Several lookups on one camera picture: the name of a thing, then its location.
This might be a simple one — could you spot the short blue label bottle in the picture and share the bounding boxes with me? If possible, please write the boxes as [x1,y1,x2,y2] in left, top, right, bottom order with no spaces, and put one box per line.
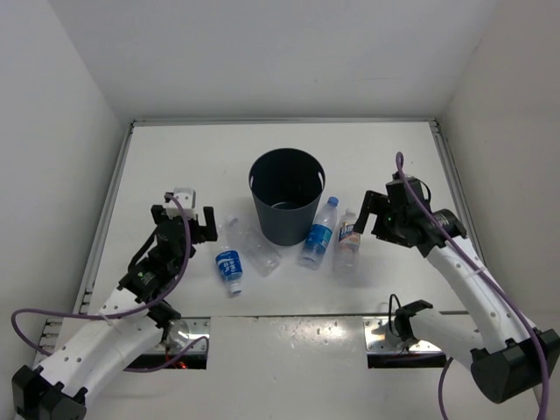
[215,247,243,296]

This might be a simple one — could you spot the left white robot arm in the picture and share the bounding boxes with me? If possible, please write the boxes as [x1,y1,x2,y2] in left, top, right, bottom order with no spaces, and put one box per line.
[11,188,218,419]

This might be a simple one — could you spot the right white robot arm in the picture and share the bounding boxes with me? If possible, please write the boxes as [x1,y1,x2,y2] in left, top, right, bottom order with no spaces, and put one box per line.
[354,177,559,403]

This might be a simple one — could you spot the dark grey plastic bin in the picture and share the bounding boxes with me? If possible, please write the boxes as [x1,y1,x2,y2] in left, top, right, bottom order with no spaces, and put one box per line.
[248,148,326,247]

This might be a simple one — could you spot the clear crushed plastic bottle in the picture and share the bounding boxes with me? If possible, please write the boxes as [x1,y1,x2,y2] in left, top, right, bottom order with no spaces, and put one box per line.
[218,216,281,277]

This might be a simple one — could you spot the orange white label bottle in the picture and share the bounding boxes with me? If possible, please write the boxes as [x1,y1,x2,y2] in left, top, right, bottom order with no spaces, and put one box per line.
[333,208,361,277]

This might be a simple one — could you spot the tall blue cap bottle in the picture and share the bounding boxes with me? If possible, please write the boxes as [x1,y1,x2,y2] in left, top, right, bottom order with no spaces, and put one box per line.
[298,196,339,270]

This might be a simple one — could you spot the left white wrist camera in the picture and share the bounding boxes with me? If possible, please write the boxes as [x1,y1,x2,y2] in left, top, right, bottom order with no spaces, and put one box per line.
[164,187,197,220]

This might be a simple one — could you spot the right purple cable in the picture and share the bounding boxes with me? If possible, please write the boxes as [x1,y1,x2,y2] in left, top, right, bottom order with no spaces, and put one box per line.
[395,151,550,420]

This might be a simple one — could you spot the purple cable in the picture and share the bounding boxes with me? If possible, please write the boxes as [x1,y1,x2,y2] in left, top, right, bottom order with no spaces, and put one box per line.
[10,194,210,373]
[395,151,550,420]

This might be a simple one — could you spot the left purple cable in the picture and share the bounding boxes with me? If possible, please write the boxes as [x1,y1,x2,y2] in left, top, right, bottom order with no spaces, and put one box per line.
[10,194,210,373]

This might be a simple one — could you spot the right aluminium frame rail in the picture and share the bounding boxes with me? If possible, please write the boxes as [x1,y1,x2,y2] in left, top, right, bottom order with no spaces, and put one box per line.
[429,119,485,263]

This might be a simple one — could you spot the aluminium frame rail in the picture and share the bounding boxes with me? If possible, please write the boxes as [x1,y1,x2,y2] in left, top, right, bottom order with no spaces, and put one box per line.
[429,119,485,263]
[73,121,135,314]

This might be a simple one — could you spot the black thin cable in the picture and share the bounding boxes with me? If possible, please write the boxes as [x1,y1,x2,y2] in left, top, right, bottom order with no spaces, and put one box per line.
[387,293,415,351]

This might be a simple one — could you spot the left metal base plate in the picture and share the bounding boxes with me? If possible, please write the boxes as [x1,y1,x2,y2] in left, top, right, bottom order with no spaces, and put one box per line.
[155,318,211,354]

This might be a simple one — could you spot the metal base plate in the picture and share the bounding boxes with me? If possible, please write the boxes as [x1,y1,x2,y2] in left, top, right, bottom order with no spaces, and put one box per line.
[362,316,441,356]
[155,318,211,354]

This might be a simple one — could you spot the left aluminium frame rail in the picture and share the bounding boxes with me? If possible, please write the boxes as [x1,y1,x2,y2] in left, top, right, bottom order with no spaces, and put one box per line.
[73,121,135,314]

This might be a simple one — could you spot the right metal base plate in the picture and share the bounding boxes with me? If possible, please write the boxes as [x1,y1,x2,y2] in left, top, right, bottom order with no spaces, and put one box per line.
[362,316,441,356]

